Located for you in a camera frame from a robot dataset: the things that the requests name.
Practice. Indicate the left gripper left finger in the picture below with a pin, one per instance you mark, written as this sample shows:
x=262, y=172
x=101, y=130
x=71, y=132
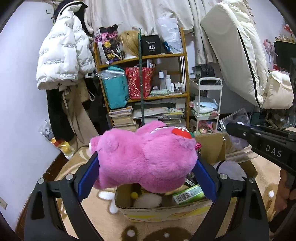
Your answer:
x=43, y=219

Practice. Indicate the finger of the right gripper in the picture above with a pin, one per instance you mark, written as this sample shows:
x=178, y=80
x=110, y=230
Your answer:
x=249, y=132

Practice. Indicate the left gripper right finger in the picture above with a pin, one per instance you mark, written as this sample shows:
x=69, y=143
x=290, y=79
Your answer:
x=249, y=220

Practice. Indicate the clear plastic packet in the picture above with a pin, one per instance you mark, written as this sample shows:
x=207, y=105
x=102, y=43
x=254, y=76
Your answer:
x=237, y=148

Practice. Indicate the green tissue pack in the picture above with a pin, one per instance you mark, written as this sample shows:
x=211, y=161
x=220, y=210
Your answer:
x=189, y=195

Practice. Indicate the white black fluffy plush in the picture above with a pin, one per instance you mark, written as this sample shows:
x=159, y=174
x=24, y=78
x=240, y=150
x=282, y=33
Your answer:
x=146, y=200

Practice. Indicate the pink plush bear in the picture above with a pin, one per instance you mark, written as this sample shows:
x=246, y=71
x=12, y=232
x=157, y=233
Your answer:
x=156, y=156

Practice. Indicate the white haired plush head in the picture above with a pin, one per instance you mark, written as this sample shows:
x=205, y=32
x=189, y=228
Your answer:
x=230, y=168

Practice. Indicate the person right hand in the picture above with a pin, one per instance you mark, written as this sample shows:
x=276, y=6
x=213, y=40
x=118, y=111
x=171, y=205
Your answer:
x=283, y=193

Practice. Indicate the beige patterned blanket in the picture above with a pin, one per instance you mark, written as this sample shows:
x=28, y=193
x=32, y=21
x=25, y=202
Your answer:
x=112, y=224

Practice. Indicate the white rolling cart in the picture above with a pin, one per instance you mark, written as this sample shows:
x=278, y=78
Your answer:
x=206, y=110

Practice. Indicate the open cardboard box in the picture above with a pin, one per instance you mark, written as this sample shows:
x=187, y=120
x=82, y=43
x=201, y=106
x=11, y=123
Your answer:
x=212, y=150

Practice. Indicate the cream padded recliner chair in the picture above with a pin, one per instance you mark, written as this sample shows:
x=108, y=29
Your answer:
x=236, y=44

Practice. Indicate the wooden bookshelf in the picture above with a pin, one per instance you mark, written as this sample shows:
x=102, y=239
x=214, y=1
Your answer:
x=183, y=72

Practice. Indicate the beige trench coat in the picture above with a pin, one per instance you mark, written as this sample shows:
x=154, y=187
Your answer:
x=73, y=97

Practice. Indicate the stack of books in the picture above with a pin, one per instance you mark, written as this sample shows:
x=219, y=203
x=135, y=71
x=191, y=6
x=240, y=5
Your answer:
x=122, y=118

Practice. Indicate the translucent plastic bag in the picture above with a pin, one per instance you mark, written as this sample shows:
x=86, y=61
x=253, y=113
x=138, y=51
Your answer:
x=168, y=30

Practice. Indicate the red patterned bag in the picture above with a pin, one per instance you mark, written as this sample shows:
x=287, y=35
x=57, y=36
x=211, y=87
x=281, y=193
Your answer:
x=133, y=79

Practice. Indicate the black box marked 40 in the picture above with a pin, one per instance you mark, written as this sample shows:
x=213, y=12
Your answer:
x=151, y=45

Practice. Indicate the teal shopping bag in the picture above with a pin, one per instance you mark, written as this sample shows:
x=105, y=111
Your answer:
x=115, y=86

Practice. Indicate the green pole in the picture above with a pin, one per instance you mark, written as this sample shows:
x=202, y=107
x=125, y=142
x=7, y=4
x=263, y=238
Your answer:
x=140, y=76

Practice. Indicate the blonde wig head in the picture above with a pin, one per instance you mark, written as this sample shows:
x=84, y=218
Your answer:
x=129, y=44

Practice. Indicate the white puffer jacket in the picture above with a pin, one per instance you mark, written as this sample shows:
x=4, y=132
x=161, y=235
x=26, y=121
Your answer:
x=65, y=57

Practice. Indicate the black pink cartoon bag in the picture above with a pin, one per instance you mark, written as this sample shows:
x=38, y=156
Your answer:
x=108, y=46

